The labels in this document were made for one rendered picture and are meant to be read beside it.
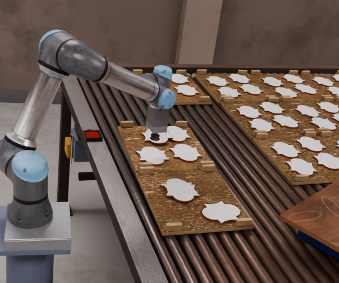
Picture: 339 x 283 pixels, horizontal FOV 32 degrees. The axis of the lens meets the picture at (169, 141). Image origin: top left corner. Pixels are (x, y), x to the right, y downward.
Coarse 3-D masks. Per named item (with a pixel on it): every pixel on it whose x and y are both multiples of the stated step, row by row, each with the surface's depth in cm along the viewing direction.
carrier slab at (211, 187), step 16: (144, 176) 234; (160, 176) 236; (176, 176) 237; (192, 176) 239; (208, 176) 241; (144, 192) 224; (160, 192) 225; (208, 192) 230; (224, 192) 231; (160, 208) 215; (176, 208) 216; (192, 208) 218; (240, 208) 222; (160, 224) 206; (192, 224) 209; (208, 224) 210; (224, 224) 211
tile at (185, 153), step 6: (180, 144) 261; (174, 150) 255; (180, 150) 256; (186, 150) 257; (192, 150) 257; (174, 156) 251; (180, 156) 251; (186, 156) 252; (192, 156) 253; (198, 156) 254
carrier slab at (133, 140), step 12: (120, 132) 267; (132, 132) 269; (144, 132) 270; (192, 132) 276; (132, 144) 258; (144, 144) 259; (168, 144) 262; (192, 144) 265; (132, 156) 248; (168, 156) 252; (204, 156) 256; (156, 168) 241; (168, 168) 242; (180, 168) 244; (192, 168) 245
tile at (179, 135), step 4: (168, 128) 275; (172, 128) 275; (176, 128) 276; (180, 128) 276; (168, 132) 271; (172, 132) 271; (176, 132) 272; (180, 132) 272; (184, 132) 273; (172, 136) 267; (176, 136) 268; (180, 136) 268; (184, 136) 269; (188, 136) 269; (172, 140) 265; (176, 140) 264; (180, 140) 265; (184, 140) 266
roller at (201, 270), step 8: (104, 88) 315; (104, 96) 309; (112, 104) 298; (112, 112) 293; (120, 112) 291; (120, 120) 283; (184, 240) 203; (184, 248) 200; (192, 248) 199; (192, 256) 196; (192, 264) 193; (200, 264) 192; (200, 272) 189; (208, 272) 189; (200, 280) 187; (208, 280) 185
